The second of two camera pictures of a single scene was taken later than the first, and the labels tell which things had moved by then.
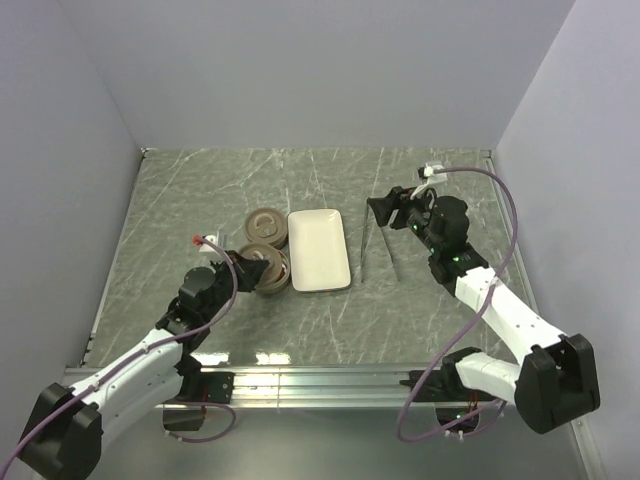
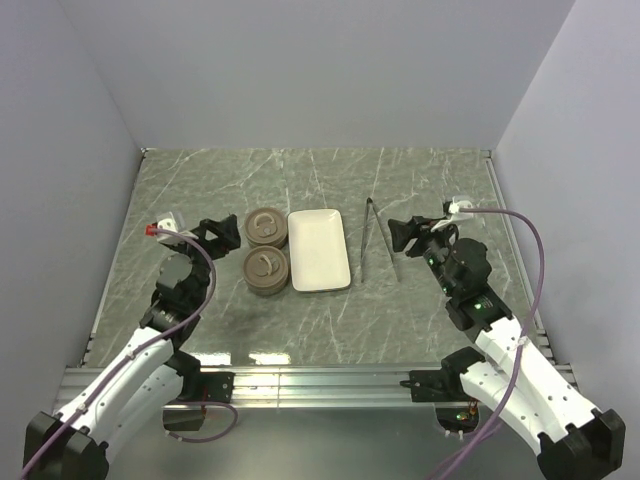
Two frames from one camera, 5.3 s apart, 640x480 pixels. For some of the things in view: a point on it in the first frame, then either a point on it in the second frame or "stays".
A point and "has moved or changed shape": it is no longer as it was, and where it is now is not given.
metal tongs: x=386 y=240 stays
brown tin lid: x=262 y=251 has moved or changed shape
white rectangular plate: x=318 y=250 stays
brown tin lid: x=266 y=225 stays
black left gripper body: x=245 y=283 → x=213 y=247
